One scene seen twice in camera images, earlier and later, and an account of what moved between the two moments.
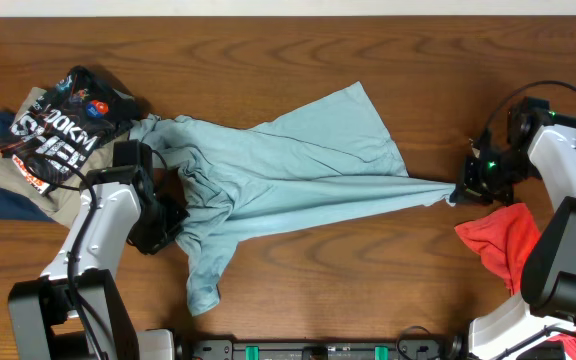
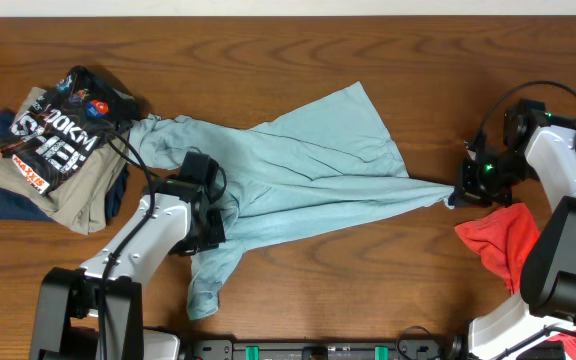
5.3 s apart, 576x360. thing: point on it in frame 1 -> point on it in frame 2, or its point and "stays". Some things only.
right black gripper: (469, 188) stays
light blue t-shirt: (335, 161) stays
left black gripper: (154, 237) -> (217, 236)
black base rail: (321, 349) stays
